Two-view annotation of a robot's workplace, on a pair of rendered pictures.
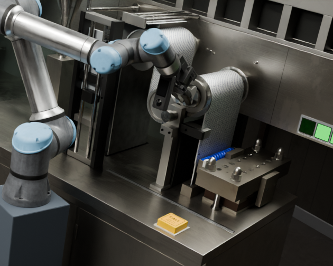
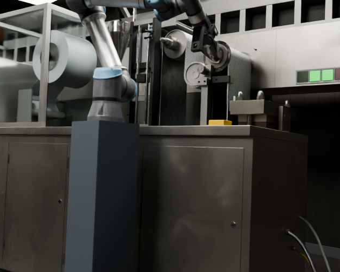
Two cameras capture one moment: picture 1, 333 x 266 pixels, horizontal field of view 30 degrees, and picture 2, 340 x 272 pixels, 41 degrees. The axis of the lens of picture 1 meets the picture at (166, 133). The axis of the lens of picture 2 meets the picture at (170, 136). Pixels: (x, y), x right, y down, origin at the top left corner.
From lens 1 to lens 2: 1.07 m
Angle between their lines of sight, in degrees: 23
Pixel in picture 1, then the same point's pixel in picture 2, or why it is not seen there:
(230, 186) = (257, 102)
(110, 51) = not seen: outside the picture
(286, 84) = (280, 55)
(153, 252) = (209, 150)
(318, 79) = (302, 42)
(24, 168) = (103, 91)
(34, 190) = (112, 108)
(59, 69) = not seen: hidden behind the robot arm
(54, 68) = not seen: hidden behind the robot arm
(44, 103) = (113, 60)
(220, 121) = (239, 79)
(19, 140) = (99, 70)
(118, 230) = (178, 147)
